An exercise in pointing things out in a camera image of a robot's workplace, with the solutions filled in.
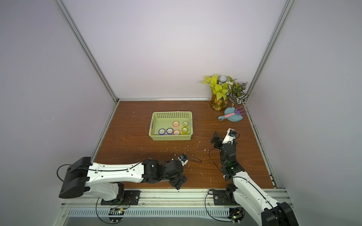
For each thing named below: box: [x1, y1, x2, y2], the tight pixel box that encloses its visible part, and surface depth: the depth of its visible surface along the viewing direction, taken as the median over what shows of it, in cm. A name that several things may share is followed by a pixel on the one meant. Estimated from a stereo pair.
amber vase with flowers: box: [210, 94, 229, 112], surface depth 113 cm
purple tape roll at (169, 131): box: [165, 127, 174, 136], surface depth 102 cm
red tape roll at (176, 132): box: [173, 129, 181, 136], surface depth 101 cm
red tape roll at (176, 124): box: [172, 120, 180, 128], surface depth 105 cm
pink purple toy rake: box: [224, 105, 248, 119], surface depth 112 cm
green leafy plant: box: [201, 73, 249, 107], surface depth 96 cm
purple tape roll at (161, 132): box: [157, 128, 166, 136], surface depth 102 cm
